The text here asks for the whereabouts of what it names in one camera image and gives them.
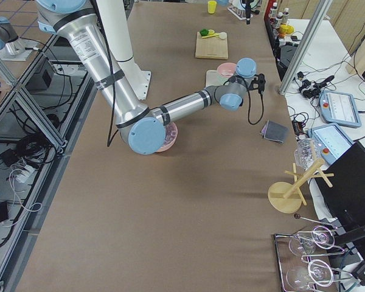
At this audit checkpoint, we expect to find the small pink bowl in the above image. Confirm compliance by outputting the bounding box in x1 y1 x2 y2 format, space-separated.
217 62 237 78

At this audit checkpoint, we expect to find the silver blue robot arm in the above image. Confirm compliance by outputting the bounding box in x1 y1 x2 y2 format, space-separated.
36 1 257 155

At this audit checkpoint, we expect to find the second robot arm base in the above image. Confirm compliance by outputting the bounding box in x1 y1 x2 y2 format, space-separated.
0 16 30 61

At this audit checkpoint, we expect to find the large pink bowl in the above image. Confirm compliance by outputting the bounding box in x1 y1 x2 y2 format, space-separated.
156 122 178 153

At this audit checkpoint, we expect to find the green bowl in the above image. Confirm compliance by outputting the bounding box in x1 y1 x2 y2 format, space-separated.
217 75 236 85

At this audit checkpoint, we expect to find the cream serving tray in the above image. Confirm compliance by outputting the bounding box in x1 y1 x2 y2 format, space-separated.
206 70 219 87

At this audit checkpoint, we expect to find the grey folded cloth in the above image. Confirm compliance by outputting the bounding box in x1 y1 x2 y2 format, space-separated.
260 120 289 144

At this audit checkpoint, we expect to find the wooden cutting board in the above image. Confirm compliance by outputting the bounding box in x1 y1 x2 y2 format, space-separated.
195 32 229 60

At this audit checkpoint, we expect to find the wooden mug tree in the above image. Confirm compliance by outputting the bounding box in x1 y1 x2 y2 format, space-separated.
268 157 334 214

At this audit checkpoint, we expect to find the green toy vegetable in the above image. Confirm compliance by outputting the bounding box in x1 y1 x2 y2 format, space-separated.
200 29 209 37

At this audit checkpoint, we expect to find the yellow lemon squeezer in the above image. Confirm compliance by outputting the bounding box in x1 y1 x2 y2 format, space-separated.
201 29 216 39

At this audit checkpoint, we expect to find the crumpled plastic bag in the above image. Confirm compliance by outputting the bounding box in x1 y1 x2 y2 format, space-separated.
294 138 321 169

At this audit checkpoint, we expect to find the yellow plastic cup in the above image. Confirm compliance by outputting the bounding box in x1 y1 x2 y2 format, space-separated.
207 0 217 15

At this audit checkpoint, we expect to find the blue teach pendant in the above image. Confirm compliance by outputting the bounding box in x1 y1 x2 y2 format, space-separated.
307 123 354 165
319 91 362 128

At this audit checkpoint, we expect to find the wine glass upper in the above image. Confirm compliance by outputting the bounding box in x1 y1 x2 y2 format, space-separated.
288 225 335 256

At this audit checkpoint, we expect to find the wine glass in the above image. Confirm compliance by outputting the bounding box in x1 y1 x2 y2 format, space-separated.
286 259 334 291
288 225 335 256

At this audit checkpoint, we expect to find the black glass rack tray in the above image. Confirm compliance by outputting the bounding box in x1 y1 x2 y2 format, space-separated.
273 234 359 291

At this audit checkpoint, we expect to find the black monitor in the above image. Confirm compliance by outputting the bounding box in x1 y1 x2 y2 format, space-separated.
316 142 365 231

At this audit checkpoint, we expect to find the wine glass lower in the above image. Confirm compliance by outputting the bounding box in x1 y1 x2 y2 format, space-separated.
286 259 334 291

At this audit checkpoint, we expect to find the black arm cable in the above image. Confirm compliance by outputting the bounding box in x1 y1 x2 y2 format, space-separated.
91 0 265 147

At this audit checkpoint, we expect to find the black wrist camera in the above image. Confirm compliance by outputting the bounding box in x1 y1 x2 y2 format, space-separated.
250 74 266 94

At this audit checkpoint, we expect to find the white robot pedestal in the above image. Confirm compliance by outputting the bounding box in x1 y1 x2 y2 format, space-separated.
96 0 151 100

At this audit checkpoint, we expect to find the aluminium frame post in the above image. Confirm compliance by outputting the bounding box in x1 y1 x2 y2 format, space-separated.
278 0 333 95

